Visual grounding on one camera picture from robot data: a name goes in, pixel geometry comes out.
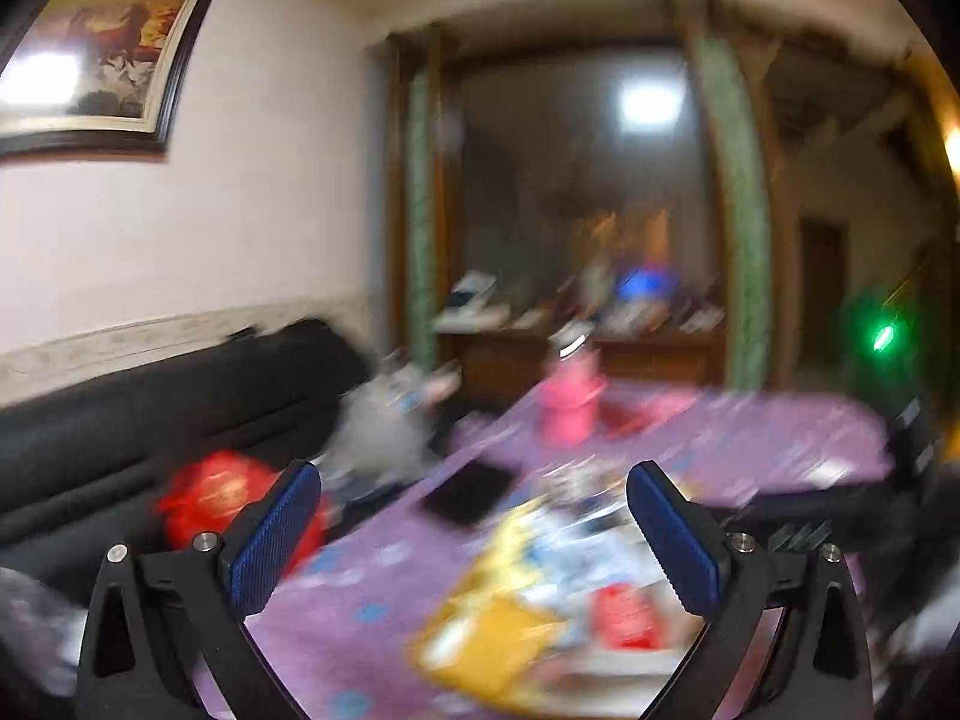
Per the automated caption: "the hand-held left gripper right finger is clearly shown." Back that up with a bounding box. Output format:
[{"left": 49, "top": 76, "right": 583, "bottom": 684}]
[{"left": 626, "top": 460, "right": 875, "bottom": 720}]

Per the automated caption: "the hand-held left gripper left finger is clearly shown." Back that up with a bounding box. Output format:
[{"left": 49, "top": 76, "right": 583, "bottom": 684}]
[{"left": 75, "top": 460, "right": 323, "bottom": 720}]

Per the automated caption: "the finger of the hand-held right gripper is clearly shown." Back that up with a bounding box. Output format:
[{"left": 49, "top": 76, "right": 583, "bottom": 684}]
[{"left": 709, "top": 484, "right": 901, "bottom": 541}]

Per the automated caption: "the red plastic bag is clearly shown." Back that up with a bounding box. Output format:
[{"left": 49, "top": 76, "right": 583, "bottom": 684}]
[{"left": 154, "top": 450, "right": 331, "bottom": 571}]

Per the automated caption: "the purple floral blanket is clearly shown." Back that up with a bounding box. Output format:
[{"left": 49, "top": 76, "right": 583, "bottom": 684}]
[{"left": 195, "top": 379, "right": 901, "bottom": 720}]

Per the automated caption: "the clear plastic bag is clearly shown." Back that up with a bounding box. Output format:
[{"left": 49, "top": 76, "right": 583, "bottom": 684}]
[{"left": 330, "top": 360, "right": 458, "bottom": 488}]

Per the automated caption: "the pink knitted basket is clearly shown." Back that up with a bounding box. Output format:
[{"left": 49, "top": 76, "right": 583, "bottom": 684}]
[{"left": 536, "top": 360, "right": 608, "bottom": 447}]

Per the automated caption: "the black sofa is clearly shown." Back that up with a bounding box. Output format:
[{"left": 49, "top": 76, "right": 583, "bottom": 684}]
[{"left": 0, "top": 319, "right": 376, "bottom": 593}]

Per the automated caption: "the wooden door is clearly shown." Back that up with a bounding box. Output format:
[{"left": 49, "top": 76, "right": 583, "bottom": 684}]
[{"left": 799, "top": 217, "right": 848, "bottom": 376}]

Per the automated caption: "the glass bottle pink sleeve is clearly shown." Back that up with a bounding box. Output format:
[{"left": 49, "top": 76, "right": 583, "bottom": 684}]
[{"left": 551, "top": 321, "right": 597, "bottom": 368}]

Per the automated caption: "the wooden cabinet with clutter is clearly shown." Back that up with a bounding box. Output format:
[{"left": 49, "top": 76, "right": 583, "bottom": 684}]
[{"left": 382, "top": 22, "right": 781, "bottom": 406}]

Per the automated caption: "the framed horse painting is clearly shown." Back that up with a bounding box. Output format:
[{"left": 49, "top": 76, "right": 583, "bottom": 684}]
[{"left": 0, "top": 0, "right": 227, "bottom": 162}]

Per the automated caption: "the bamboo wall painting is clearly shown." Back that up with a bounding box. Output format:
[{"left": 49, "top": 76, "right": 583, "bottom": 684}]
[
  {"left": 405, "top": 67, "right": 440, "bottom": 376},
  {"left": 690, "top": 37, "right": 773, "bottom": 391}
]

